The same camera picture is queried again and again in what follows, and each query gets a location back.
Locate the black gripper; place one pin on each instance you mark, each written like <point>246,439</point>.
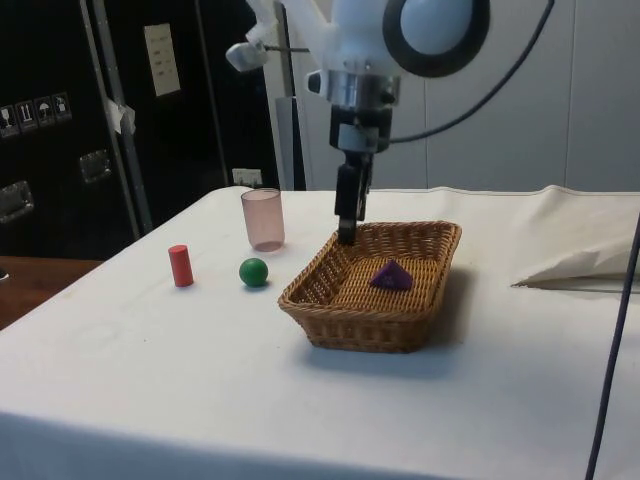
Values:
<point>360,125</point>

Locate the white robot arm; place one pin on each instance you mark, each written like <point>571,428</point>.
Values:
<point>360,30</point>

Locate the purple triangular block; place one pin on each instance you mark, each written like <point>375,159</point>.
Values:
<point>391,277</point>

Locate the wicker basket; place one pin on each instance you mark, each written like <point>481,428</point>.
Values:
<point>350,310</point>

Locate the red cylinder block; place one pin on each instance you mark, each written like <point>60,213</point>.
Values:
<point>180,266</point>

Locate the pale locker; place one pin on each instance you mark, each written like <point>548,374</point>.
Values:
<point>310,150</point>
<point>540,125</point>

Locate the see-through pink cup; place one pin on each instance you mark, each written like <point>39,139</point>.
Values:
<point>263,220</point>

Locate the green ball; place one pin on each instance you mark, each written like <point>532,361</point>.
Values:
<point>253,273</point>

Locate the black cabinet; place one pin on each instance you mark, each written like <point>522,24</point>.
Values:
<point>50,60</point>

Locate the white wall socket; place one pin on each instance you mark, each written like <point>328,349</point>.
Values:
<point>247,177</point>

